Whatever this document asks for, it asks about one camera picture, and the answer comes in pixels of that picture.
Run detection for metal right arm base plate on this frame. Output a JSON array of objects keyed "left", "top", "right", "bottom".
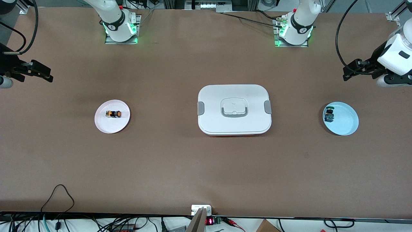
[{"left": 105, "top": 14, "right": 141, "bottom": 45}]

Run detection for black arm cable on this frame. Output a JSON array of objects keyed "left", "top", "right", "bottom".
[
  {"left": 335, "top": 0, "right": 380, "bottom": 75},
  {"left": 0, "top": 0, "right": 39, "bottom": 55}
]

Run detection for silver metal frame box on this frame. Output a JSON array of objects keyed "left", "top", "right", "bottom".
[{"left": 185, "top": 0, "right": 233, "bottom": 13}]

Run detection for white lunch box grey latches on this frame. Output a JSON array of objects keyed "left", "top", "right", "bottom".
[{"left": 197, "top": 84, "right": 272, "bottom": 136}]

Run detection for red clip lead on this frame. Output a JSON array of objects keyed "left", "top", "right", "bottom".
[{"left": 222, "top": 217, "right": 246, "bottom": 232}]

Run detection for pink round plate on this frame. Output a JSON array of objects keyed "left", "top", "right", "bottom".
[{"left": 94, "top": 100, "right": 131, "bottom": 134}]

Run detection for black coiled cable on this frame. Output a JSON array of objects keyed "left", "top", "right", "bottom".
[{"left": 323, "top": 218, "right": 355, "bottom": 228}]

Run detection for aluminium rail with bracket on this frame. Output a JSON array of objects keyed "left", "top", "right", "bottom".
[{"left": 386, "top": 12, "right": 403, "bottom": 27}]

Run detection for black cable across table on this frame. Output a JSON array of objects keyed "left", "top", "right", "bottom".
[{"left": 222, "top": 12, "right": 287, "bottom": 28}]

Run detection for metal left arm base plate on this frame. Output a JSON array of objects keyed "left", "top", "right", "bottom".
[{"left": 274, "top": 16, "right": 309, "bottom": 48}]

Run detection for aluminium frame corner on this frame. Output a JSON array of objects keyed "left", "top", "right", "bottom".
[{"left": 16, "top": 0, "right": 34, "bottom": 15}]

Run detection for black looped cable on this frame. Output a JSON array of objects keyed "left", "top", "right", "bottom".
[{"left": 40, "top": 184, "right": 75, "bottom": 213}]

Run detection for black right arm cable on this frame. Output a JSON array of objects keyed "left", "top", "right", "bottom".
[{"left": 0, "top": 0, "right": 39, "bottom": 55}]

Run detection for cardboard box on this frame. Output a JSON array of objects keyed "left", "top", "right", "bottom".
[{"left": 256, "top": 219, "right": 281, "bottom": 232}]

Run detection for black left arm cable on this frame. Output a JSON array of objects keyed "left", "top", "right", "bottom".
[{"left": 335, "top": 0, "right": 380, "bottom": 75}]

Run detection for light blue round plate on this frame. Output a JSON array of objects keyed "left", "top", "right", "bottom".
[{"left": 323, "top": 101, "right": 359, "bottom": 136}]

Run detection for white mounting plate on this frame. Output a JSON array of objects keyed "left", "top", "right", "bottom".
[{"left": 191, "top": 205, "right": 212, "bottom": 216}]

